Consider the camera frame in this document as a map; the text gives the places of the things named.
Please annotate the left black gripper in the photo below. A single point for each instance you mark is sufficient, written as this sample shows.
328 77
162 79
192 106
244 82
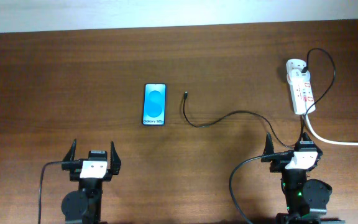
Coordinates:
68 166

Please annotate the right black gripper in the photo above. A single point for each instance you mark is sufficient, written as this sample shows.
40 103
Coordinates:
277 167

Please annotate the blue Galaxy smartphone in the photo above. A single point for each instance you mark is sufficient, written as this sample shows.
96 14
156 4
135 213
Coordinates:
154 104

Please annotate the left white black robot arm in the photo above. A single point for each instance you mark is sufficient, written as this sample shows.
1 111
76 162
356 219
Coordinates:
84 204

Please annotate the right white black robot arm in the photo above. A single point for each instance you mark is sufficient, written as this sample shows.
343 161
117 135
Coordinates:
306 199

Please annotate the white USB charger adapter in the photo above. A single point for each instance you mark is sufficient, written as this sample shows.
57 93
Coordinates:
295 67

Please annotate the white power strip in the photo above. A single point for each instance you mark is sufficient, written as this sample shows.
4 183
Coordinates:
301 92

